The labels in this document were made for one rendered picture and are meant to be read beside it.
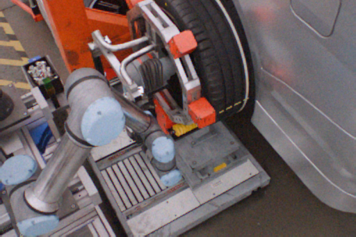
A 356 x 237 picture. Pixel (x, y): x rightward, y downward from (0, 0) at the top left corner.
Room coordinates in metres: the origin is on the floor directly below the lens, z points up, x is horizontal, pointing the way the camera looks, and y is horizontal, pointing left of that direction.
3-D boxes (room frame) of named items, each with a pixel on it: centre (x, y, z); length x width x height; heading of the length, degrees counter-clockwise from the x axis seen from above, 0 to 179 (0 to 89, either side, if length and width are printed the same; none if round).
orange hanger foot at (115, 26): (1.78, 0.19, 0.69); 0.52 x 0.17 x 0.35; 116
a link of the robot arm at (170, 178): (0.76, 0.05, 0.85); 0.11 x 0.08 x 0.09; 26
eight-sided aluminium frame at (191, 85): (1.29, 0.05, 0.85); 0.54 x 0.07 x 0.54; 26
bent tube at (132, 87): (1.14, 0.12, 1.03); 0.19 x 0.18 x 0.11; 116
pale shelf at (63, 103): (1.60, 0.72, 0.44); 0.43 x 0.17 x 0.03; 26
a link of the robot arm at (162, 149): (0.78, 0.06, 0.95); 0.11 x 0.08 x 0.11; 25
